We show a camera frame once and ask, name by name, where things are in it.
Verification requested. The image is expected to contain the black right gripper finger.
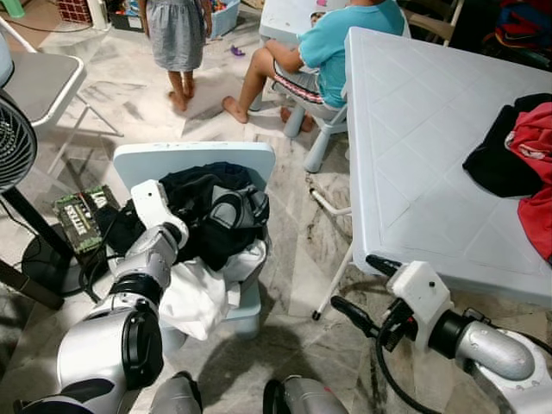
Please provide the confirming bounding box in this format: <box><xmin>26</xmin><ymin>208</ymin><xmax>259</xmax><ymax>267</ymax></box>
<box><xmin>365</xmin><ymin>254</ymin><xmax>405</xmax><ymax>279</ymax></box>
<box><xmin>331</xmin><ymin>295</ymin><xmax>380</xmax><ymax>339</ymax></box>

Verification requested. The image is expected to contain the red long-sleeved garment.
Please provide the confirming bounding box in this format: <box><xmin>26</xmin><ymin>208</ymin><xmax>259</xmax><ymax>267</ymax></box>
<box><xmin>505</xmin><ymin>102</ymin><xmax>552</xmax><ymax>261</ymax></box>

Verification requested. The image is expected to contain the grey right robot leg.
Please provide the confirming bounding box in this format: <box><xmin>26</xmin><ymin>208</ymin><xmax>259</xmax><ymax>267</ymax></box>
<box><xmin>263</xmin><ymin>375</ymin><xmax>350</xmax><ymax>414</ymax></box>

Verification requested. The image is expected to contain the grey robot leg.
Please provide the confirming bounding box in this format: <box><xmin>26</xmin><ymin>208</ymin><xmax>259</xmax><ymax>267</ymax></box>
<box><xmin>263</xmin><ymin>375</ymin><xmax>350</xmax><ymax>414</ymax></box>
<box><xmin>151</xmin><ymin>371</ymin><xmax>204</xmax><ymax>414</ymax></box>

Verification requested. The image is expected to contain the large white folding table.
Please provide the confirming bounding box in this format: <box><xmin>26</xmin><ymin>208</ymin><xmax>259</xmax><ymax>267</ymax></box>
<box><xmin>310</xmin><ymin>26</ymin><xmax>552</xmax><ymax>320</ymax></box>

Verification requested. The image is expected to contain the white garment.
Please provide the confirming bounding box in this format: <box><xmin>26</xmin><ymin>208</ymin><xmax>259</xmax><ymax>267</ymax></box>
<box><xmin>158</xmin><ymin>240</ymin><xmax>268</xmax><ymax>342</ymax></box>

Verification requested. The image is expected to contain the pale blue plastic stool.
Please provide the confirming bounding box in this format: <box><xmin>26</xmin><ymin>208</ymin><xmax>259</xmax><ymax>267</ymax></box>
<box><xmin>272</xmin><ymin>65</ymin><xmax>350</xmax><ymax>173</ymax></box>

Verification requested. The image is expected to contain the grey left robot leg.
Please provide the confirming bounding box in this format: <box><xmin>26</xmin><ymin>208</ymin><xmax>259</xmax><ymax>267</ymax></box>
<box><xmin>151</xmin><ymin>371</ymin><xmax>204</xmax><ymax>414</ymax></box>

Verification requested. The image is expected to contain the person in teal shirt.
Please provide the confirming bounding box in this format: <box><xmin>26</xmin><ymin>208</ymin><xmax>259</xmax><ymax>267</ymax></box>
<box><xmin>222</xmin><ymin>0</ymin><xmax>406</xmax><ymax>126</ymax></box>

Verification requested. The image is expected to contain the pale blue plastic chair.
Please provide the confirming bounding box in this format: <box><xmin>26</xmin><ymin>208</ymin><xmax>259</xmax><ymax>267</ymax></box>
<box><xmin>112</xmin><ymin>141</ymin><xmax>277</xmax><ymax>337</ymax></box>

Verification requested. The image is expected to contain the wooden chair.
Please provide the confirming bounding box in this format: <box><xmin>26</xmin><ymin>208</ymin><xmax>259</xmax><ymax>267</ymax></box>
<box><xmin>405</xmin><ymin>0</ymin><xmax>467</xmax><ymax>44</ymax></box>

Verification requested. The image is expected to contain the small white table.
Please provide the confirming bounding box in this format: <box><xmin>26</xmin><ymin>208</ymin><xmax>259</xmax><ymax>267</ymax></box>
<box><xmin>259</xmin><ymin>0</ymin><xmax>363</xmax><ymax>48</ymax></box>

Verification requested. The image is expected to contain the dark bag with red trim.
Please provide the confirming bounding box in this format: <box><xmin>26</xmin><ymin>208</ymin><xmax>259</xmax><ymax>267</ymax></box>
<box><xmin>483</xmin><ymin>0</ymin><xmax>552</xmax><ymax>70</ymax></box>

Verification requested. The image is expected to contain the green and black carton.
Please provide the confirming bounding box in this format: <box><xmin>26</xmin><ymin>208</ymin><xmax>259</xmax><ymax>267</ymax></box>
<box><xmin>52</xmin><ymin>184</ymin><xmax>122</xmax><ymax>255</ymax></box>

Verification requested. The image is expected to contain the blue plastic bin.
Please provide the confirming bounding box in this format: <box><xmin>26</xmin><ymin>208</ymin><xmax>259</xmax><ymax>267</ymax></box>
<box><xmin>207</xmin><ymin>0</ymin><xmax>242</xmax><ymax>40</ymax></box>

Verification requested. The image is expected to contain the child in grey dress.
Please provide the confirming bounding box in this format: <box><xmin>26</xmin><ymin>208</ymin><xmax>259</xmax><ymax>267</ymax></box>
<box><xmin>142</xmin><ymin>0</ymin><xmax>214</xmax><ymax>113</ymax></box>

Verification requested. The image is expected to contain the black standing fan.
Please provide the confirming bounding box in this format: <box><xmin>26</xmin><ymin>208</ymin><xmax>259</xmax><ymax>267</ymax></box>
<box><xmin>0</xmin><ymin>91</ymin><xmax>87</xmax><ymax>311</ymax></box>

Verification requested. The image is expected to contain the grey folding chair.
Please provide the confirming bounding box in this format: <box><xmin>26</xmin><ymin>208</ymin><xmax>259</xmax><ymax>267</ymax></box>
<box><xmin>0</xmin><ymin>17</ymin><xmax>126</xmax><ymax>173</ymax></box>

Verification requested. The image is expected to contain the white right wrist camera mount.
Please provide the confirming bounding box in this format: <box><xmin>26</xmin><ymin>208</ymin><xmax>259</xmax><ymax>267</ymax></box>
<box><xmin>386</xmin><ymin>261</ymin><xmax>454</xmax><ymax>346</ymax></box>

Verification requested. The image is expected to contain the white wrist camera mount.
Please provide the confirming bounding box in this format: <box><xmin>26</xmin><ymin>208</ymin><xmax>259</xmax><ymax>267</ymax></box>
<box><xmin>129</xmin><ymin>179</ymin><xmax>189</xmax><ymax>251</ymax></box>
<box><xmin>386</xmin><ymin>261</ymin><xmax>454</xmax><ymax>346</ymax></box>

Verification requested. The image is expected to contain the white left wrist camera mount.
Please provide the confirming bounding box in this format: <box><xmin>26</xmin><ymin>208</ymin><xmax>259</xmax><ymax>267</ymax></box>
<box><xmin>129</xmin><ymin>179</ymin><xmax>189</xmax><ymax>251</ymax></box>

